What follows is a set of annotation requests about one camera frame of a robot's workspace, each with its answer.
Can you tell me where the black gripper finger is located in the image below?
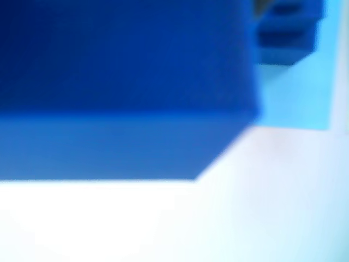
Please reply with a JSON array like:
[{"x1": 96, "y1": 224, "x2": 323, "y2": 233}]
[{"x1": 253, "y1": 0, "x2": 270, "y2": 15}]

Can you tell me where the medium blue cube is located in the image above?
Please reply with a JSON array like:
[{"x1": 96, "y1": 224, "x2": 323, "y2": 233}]
[{"x1": 257, "y1": 19, "x2": 320, "y2": 67}]

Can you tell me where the large blue cube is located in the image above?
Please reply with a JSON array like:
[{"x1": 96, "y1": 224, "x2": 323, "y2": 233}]
[{"x1": 0, "y1": 0, "x2": 263, "y2": 181}]

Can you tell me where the light blue paper square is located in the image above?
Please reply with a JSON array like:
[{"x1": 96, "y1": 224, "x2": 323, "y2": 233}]
[{"x1": 253, "y1": 0, "x2": 345, "y2": 130}]

